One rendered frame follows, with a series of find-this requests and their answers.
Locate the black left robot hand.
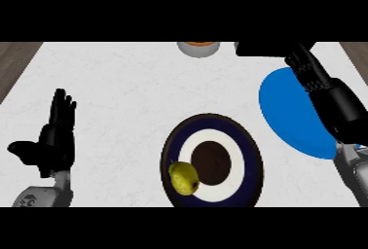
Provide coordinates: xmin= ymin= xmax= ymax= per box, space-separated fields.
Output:
xmin=5 ymin=88 xmax=78 ymax=179

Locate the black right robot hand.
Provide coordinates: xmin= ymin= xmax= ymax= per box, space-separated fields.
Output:
xmin=283 ymin=42 xmax=368 ymax=148

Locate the dark blue ringed plate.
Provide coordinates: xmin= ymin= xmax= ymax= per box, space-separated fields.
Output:
xmin=159 ymin=113 xmax=265 ymax=208

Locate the yellow-green pear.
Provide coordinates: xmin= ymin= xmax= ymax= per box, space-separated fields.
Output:
xmin=166 ymin=160 xmax=200 ymax=196

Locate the black appliance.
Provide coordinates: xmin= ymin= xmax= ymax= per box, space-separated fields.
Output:
xmin=233 ymin=41 xmax=317 ymax=59

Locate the grey cup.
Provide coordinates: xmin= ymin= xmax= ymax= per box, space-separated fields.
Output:
xmin=175 ymin=41 xmax=223 ymax=59

